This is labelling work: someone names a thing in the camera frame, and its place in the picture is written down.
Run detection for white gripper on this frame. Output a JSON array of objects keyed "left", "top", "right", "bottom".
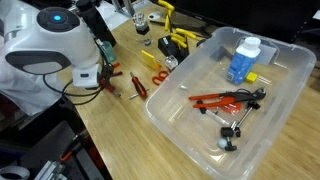
[{"left": 72, "top": 64, "right": 102, "bottom": 88}]

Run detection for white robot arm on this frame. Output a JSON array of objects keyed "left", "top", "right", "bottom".
[{"left": 0, "top": 0, "right": 102, "bottom": 88}]

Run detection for teal plastic cup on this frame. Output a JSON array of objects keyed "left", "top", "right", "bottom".
[{"left": 103, "top": 41, "right": 116, "bottom": 62}]

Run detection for white cloth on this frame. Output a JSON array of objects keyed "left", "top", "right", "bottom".
[{"left": 0, "top": 0, "right": 68, "bottom": 117}]

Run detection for black orange clamp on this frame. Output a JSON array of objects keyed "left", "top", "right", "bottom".
[{"left": 59, "top": 134, "right": 87, "bottom": 162}]

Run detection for black cylindrical bottle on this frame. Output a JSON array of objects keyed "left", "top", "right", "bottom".
[{"left": 76, "top": 0, "right": 116, "bottom": 46}]

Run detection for yellow plastic block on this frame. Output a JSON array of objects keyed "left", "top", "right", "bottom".
[{"left": 141, "top": 50, "right": 161, "bottom": 70}]

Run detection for clear glass jar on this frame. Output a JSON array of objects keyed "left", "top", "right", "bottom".
[{"left": 133, "top": 13, "right": 152, "bottom": 46}]

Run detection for clear glass ball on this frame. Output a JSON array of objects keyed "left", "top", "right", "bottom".
[{"left": 165, "top": 55, "right": 178, "bottom": 71}]

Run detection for black tool holder block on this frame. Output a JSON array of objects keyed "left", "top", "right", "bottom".
[{"left": 158, "top": 36, "right": 189, "bottom": 63}]

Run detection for white tape roll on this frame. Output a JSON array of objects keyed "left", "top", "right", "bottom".
[{"left": 0, "top": 166, "right": 30, "bottom": 180}]

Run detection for clear plastic storage bin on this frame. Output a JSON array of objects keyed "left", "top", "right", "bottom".
[{"left": 145, "top": 27, "right": 316, "bottom": 180}]

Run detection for blue white bottle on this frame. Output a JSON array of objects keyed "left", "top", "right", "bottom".
[{"left": 226, "top": 37, "right": 261, "bottom": 85}]

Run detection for small yellow cube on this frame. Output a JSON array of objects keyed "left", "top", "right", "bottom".
[{"left": 245, "top": 72, "right": 258, "bottom": 83}]

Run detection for red handled scissors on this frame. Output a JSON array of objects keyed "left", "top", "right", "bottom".
[{"left": 152, "top": 71, "right": 169, "bottom": 86}]

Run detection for aluminium extrusion rail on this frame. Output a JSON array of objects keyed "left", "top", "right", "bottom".
[{"left": 34, "top": 161, "right": 67, "bottom": 180}]

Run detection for yellow handled tool lower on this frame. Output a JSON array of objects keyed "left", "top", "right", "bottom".
[{"left": 170, "top": 33, "right": 187, "bottom": 48}]

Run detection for yellow handled tool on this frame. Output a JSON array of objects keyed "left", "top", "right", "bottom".
[
  {"left": 170, "top": 33, "right": 187, "bottom": 48},
  {"left": 175, "top": 28, "right": 197, "bottom": 40},
  {"left": 158, "top": 0, "right": 175, "bottom": 30}
]

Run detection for yellow handled tool middle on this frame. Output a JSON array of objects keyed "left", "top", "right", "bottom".
[{"left": 175, "top": 28, "right": 197, "bottom": 40}]

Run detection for yellow handled tool upper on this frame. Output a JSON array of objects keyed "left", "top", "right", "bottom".
[{"left": 158, "top": 0, "right": 175, "bottom": 30}]

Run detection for large red handled crimper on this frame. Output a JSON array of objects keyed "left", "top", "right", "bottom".
[{"left": 189, "top": 88, "right": 267, "bottom": 108}]

